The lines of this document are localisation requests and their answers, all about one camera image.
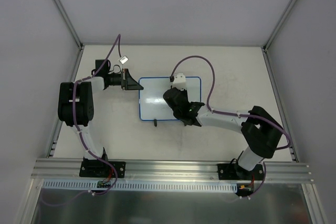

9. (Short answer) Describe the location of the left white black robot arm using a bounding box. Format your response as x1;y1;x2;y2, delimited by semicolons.
58;59;144;177

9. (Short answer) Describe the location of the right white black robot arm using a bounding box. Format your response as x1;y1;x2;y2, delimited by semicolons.
163;88;283;180

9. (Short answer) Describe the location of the blue-framed whiteboard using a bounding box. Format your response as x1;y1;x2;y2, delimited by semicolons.
139;77;202;121

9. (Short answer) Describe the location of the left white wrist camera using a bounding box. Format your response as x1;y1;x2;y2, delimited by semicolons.
118;56;129;65

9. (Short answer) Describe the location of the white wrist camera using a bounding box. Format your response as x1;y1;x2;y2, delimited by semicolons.
170;72;186;90
118;56;129;65

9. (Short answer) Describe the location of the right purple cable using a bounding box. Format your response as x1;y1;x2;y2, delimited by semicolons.
170;55;291;151

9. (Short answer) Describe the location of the purple cable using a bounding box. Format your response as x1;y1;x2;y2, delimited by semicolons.
39;34;122;206
170;55;291;151

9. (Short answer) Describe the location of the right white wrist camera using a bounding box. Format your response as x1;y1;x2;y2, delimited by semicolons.
170;72;186;90

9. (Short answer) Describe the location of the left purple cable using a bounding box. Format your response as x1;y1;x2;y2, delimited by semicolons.
39;34;122;206

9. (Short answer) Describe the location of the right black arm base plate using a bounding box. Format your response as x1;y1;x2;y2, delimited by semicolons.
217;163;265;181

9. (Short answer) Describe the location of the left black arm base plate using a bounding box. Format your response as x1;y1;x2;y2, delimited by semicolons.
79;158;126;178

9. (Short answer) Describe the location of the white slotted cable duct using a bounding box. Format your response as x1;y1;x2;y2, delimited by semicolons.
43;179;238;193

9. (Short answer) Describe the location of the aluminium mounting rail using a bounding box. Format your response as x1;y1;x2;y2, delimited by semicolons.
31;158;314;184

